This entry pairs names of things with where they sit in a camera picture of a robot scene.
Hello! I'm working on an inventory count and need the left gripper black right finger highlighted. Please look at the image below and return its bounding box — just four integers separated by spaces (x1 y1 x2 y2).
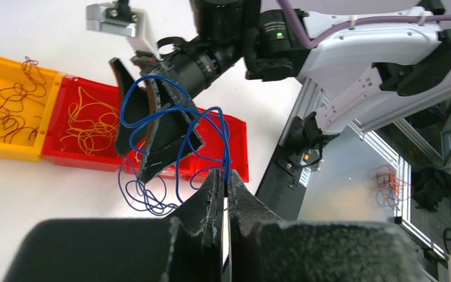
227 170 428 281

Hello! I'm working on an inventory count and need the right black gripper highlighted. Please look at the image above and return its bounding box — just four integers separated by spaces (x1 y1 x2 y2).
109 36 243 184

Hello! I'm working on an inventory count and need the yellow wire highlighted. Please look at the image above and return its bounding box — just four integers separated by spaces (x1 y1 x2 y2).
59 86 121 156

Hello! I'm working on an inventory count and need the orange wire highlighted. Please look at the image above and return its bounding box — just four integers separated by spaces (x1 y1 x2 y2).
0 56 48 144

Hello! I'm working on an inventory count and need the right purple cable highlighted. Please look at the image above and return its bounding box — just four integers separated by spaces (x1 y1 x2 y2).
276 0 451 51

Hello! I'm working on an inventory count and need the spare wire pile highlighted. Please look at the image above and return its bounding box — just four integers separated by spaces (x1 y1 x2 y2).
375 163 413 211

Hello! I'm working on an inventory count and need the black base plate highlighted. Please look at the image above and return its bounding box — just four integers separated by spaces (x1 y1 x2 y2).
255 113 327 220

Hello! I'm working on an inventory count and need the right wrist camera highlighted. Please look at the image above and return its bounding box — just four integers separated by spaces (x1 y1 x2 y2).
85 0 161 59

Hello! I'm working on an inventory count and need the red bin near yellow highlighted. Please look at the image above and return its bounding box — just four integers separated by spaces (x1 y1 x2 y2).
42 75 123 172

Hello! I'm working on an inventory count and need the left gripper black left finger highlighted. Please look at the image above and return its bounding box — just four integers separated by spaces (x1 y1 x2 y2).
4 169 224 281

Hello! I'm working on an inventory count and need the yellow plastic bin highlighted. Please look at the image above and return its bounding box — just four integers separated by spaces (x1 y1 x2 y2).
0 57 65 162

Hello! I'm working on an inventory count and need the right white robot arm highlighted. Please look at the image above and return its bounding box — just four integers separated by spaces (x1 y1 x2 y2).
110 1 451 183

